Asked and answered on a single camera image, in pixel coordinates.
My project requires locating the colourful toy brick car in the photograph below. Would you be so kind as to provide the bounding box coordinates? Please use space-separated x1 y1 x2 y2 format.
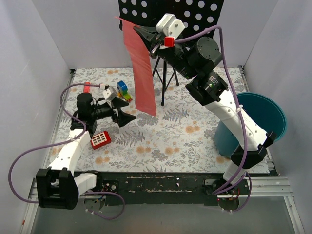
117 80 132 102

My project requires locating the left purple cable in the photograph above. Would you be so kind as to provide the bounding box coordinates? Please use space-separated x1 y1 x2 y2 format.
8 83 125 219

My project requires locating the red trash bag roll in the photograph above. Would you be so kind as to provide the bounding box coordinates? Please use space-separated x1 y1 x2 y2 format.
83 82 90 93

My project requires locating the purple cable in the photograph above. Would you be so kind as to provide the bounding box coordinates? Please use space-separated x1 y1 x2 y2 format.
8 83 125 219
174 26 252 213

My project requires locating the red white grid box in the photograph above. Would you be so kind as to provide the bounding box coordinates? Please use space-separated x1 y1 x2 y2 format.
90 131 112 150

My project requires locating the teal plastic trash bin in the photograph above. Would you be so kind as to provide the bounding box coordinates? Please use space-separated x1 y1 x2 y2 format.
214 92 287 158

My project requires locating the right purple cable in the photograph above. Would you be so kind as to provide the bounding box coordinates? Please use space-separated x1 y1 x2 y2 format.
174 26 252 213

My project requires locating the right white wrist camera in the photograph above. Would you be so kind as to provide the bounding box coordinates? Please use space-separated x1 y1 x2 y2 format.
156 13 185 49

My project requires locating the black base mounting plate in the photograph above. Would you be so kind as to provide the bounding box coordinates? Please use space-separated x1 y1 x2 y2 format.
80 172 251 207

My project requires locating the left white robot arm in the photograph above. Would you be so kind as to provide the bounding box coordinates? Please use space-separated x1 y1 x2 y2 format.
36 90 136 210

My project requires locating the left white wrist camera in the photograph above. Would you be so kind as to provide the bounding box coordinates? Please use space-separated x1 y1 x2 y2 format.
97 84 117 107

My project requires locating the aluminium frame rail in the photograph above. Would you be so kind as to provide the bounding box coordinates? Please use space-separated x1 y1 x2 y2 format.
28 176 294 199

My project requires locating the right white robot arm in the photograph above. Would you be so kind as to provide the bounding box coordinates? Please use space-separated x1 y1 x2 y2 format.
133 26 276 194

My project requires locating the black perforated music stand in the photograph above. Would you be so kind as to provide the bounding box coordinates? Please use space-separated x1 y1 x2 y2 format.
117 0 225 107

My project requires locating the floral patterned table mat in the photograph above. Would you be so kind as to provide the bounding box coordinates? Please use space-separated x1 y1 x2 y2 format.
46 67 271 174

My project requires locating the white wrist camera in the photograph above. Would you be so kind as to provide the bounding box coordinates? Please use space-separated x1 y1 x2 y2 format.
97 84 117 107
156 13 185 49

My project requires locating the red plastic trash bag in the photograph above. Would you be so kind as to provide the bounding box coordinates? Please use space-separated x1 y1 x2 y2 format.
118 17 156 116

